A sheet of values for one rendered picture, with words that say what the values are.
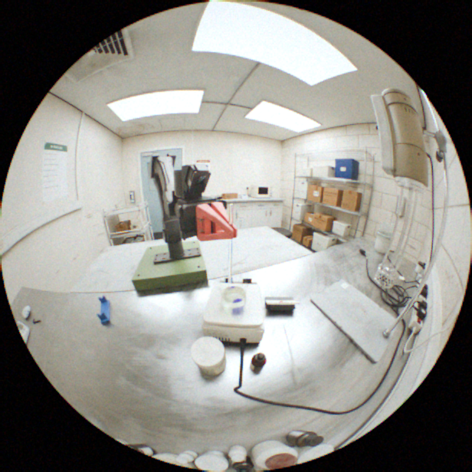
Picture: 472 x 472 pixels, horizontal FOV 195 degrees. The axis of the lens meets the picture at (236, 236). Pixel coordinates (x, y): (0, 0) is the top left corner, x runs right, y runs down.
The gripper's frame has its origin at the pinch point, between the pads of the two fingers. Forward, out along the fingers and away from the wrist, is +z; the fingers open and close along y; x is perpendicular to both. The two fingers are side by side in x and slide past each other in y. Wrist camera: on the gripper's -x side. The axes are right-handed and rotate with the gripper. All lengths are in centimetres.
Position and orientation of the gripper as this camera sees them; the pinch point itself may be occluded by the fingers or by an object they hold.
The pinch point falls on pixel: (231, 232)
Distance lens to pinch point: 20.7
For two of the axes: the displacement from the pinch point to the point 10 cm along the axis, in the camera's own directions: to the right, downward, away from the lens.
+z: 6.5, 3.4, -6.8
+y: 7.6, -2.4, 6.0
